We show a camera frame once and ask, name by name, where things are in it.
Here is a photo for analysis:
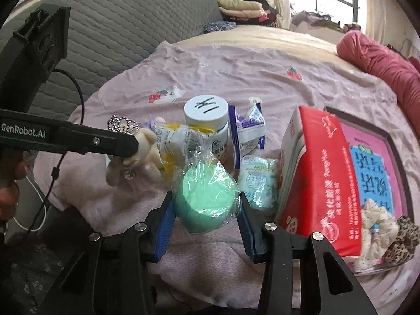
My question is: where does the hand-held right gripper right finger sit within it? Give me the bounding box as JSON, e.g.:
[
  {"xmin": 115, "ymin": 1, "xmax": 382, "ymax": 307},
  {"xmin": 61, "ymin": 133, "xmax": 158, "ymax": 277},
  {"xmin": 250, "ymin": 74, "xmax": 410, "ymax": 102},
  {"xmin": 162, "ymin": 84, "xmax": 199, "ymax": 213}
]
[{"xmin": 238, "ymin": 192, "xmax": 379, "ymax": 315}]

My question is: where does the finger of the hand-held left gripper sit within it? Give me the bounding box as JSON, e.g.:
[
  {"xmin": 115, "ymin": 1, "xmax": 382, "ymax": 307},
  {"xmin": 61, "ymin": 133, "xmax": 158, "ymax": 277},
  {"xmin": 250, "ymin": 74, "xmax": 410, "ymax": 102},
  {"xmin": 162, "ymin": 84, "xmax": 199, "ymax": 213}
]
[{"xmin": 56, "ymin": 120, "xmax": 140, "ymax": 159}]

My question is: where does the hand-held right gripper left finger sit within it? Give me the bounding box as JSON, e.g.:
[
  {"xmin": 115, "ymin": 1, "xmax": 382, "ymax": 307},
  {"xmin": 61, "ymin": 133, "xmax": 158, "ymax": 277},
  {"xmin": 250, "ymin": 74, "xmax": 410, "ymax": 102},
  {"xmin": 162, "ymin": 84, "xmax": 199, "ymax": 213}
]
[{"xmin": 38, "ymin": 190, "xmax": 174, "ymax": 315}]

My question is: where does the green sponge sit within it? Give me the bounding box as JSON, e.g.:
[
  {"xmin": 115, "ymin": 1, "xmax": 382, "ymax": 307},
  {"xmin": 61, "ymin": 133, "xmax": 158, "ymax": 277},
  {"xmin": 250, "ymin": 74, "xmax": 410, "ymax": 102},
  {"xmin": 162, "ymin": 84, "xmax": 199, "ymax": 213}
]
[{"xmin": 164, "ymin": 134, "xmax": 242, "ymax": 235}]

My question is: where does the cream teddy bear plush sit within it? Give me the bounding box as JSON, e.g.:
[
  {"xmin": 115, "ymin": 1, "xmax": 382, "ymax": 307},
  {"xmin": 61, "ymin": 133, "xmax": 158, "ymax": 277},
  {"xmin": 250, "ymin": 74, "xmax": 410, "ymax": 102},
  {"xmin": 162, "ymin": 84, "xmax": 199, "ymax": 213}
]
[{"xmin": 106, "ymin": 128, "xmax": 163, "ymax": 186}]

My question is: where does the brown tray with pink print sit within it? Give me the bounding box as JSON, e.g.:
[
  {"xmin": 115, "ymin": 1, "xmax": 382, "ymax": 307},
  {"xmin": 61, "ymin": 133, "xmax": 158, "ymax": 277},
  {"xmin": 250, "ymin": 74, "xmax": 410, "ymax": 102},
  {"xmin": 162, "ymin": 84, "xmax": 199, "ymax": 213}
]
[{"xmin": 323, "ymin": 105, "xmax": 416, "ymax": 273}]

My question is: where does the person's left hand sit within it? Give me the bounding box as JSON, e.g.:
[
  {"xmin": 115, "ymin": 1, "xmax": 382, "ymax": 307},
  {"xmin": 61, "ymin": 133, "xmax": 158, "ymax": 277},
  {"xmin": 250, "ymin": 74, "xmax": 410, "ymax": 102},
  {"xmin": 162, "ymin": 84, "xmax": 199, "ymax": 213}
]
[{"xmin": 0, "ymin": 157, "xmax": 28, "ymax": 215}]

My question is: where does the green white tissue pack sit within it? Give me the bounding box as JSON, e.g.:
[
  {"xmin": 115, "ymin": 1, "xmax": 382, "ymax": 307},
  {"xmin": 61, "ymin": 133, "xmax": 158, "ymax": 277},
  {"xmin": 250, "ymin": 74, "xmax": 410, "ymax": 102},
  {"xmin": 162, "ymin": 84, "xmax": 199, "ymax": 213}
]
[{"xmin": 238, "ymin": 156, "xmax": 281, "ymax": 212}]

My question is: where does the yellow white packet in plastic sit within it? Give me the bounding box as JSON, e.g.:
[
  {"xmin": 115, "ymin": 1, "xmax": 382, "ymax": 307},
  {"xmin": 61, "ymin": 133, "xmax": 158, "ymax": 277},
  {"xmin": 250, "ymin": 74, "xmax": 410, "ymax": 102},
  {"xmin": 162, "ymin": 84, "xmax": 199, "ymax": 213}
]
[{"xmin": 154, "ymin": 123, "xmax": 201, "ymax": 174}]

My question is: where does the red tissue package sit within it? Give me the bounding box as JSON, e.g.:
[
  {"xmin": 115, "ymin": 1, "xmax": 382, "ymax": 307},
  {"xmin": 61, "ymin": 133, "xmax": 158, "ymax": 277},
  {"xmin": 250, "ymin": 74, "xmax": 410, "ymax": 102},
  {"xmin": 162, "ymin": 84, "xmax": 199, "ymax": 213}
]
[{"xmin": 274, "ymin": 106, "xmax": 363, "ymax": 258}]

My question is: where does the purple white foil packet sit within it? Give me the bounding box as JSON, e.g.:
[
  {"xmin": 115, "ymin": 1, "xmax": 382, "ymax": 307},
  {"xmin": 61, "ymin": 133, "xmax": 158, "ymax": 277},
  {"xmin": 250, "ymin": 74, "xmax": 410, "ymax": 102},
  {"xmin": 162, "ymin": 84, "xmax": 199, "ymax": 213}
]
[{"xmin": 229, "ymin": 98, "xmax": 266, "ymax": 169}]

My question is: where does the grey quilted cover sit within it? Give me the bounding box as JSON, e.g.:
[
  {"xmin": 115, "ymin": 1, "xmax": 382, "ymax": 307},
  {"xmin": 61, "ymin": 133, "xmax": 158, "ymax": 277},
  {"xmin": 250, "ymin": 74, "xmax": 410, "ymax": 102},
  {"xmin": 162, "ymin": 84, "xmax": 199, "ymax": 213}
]
[{"xmin": 0, "ymin": 0, "xmax": 219, "ymax": 128}]

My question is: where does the white lidded pill bottle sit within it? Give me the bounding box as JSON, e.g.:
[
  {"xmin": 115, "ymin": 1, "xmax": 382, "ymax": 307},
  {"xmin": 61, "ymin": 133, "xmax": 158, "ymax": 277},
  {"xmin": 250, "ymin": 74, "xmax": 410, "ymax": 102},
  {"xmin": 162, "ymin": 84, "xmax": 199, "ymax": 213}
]
[{"xmin": 183, "ymin": 95, "xmax": 229, "ymax": 165}]

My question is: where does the white floral scrunchie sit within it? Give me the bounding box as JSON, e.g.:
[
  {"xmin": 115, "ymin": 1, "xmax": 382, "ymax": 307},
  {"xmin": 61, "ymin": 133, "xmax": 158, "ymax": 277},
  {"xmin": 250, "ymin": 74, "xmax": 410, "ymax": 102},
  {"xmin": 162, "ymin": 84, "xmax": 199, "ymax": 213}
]
[{"xmin": 356, "ymin": 200, "xmax": 399, "ymax": 270}]

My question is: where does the dark floral clothing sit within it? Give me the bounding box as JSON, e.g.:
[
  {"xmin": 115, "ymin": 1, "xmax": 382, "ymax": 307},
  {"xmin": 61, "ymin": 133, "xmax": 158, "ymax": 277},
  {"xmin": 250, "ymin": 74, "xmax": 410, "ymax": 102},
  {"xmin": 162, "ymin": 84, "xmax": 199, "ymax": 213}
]
[{"xmin": 0, "ymin": 207, "xmax": 99, "ymax": 315}]

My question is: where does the leopard print scrunchie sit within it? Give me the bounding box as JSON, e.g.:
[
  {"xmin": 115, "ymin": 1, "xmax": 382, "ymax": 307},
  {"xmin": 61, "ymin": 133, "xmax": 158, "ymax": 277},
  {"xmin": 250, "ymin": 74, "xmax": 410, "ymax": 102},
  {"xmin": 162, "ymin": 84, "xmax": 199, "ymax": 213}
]
[{"xmin": 387, "ymin": 215, "xmax": 420, "ymax": 263}]

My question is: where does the blue patterned cloth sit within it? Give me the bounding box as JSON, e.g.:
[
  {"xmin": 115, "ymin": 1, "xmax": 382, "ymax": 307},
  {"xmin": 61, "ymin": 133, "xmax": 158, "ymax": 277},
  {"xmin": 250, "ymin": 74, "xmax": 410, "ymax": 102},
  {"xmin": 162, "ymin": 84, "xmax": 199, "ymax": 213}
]
[{"xmin": 203, "ymin": 20, "xmax": 237, "ymax": 34}]

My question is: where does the beige bed sheet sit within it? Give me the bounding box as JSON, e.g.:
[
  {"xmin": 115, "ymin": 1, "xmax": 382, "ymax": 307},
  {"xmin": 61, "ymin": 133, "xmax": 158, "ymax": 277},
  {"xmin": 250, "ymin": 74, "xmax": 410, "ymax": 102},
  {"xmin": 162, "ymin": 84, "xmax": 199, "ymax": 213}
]
[{"xmin": 167, "ymin": 24, "xmax": 348, "ymax": 60}]

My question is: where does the stack of folded clothes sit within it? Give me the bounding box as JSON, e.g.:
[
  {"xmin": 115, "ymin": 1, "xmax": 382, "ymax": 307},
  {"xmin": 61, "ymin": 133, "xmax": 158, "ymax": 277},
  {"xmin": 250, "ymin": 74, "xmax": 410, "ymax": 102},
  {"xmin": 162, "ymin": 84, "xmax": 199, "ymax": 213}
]
[{"xmin": 217, "ymin": 0, "xmax": 278, "ymax": 27}]

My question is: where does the red bolster pillow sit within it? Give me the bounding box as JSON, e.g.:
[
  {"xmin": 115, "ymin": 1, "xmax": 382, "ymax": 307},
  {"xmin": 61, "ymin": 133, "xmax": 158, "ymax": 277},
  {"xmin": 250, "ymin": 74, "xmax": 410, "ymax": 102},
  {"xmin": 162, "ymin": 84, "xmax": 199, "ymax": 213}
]
[{"xmin": 336, "ymin": 29, "xmax": 420, "ymax": 145}]

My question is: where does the pile of loose clothes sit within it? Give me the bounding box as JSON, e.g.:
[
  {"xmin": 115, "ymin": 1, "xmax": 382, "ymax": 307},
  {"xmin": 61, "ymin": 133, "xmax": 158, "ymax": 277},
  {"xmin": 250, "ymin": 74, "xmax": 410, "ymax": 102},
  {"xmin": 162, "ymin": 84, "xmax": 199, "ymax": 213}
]
[{"xmin": 290, "ymin": 10, "xmax": 345, "ymax": 33}]

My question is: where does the silver bead chain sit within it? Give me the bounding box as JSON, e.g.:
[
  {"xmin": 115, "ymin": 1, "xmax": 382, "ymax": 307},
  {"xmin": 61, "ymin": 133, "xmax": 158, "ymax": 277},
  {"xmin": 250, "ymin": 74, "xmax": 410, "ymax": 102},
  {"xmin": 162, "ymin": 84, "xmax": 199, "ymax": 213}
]
[{"xmin": 107, "ymin": 115, "xmax": 138, "ymax": 135}]

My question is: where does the black cable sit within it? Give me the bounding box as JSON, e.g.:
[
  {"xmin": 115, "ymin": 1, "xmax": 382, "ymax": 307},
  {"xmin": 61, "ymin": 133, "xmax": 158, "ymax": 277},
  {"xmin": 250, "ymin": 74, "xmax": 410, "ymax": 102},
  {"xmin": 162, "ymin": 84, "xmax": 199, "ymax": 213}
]
[{"xmin": 29, "ymin": 69, "xmax": 86, "ymax": 233}]

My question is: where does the white cable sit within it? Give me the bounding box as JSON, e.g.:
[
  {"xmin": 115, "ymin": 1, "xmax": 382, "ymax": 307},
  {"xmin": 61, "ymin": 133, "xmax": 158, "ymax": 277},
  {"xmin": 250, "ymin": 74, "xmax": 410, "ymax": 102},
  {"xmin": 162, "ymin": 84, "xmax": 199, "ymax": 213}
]
[{"xmin": 15, "ymin": 177, "xmax": 50, "ymax": 232}]

